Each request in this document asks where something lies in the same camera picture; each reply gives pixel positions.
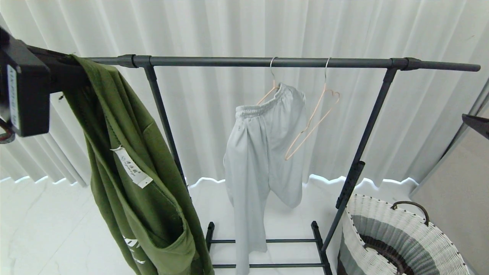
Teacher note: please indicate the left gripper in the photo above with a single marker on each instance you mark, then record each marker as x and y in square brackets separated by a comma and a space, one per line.
[30, 95]

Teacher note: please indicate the black clothes rack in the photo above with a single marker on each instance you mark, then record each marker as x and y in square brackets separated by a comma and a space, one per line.
[229, 61]

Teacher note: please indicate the pale grey shorts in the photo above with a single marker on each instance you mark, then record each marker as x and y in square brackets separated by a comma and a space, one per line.
[259, 152]

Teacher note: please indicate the pink clothes hanger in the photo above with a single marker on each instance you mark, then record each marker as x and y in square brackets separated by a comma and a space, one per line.
[274, 82]
[325, 74]

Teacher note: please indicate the green garment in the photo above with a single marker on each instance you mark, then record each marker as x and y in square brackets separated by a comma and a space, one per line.
[126, 114]

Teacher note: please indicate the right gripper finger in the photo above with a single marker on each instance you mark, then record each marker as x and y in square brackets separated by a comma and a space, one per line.
[479, 124]

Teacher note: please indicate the white laundry basket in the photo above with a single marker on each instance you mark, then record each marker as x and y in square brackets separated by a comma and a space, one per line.
[366, 214]

